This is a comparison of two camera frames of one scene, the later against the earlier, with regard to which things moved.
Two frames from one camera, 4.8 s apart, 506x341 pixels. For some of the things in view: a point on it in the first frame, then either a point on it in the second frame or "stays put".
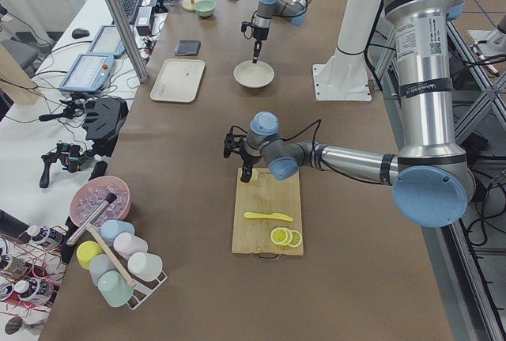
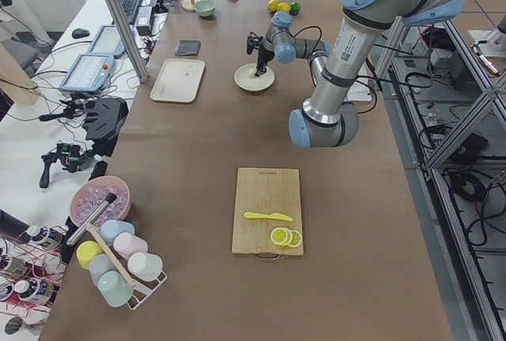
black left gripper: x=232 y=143 -> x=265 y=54
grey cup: x=100 y=264 stays put
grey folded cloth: x=188 y=47 stays put
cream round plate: x=253 y=75 stays put
